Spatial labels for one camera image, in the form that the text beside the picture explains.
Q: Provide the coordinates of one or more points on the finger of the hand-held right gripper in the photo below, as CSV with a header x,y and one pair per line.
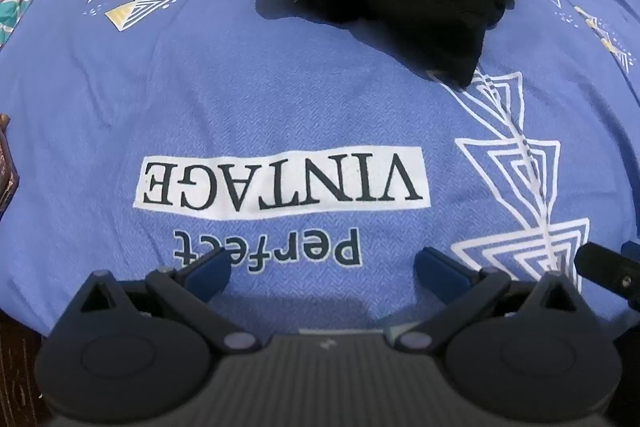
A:
x,y
607,274

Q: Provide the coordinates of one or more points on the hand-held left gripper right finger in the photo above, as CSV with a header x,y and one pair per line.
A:
x,y
442,274

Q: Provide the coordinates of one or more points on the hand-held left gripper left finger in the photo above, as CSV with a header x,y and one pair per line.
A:
x,y
209,274

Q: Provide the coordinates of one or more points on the blue printed bedsheet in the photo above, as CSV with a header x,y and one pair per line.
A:
x,y
280,117

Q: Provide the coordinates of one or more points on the dark brown object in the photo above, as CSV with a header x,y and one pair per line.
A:
x,y
6,172

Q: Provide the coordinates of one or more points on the teal patterned cloth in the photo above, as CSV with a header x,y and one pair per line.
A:
x,y
12,4

